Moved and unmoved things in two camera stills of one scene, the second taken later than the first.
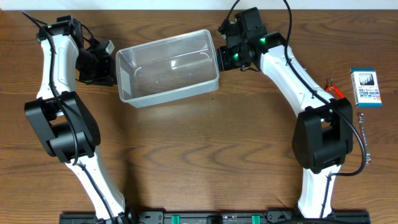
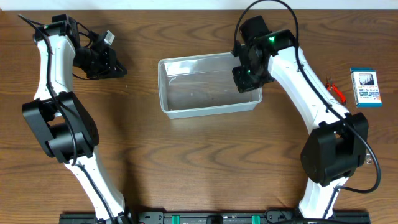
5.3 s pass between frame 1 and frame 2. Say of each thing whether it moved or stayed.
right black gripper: moved
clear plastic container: moved
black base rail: stayed
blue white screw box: stayed
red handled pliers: stayed
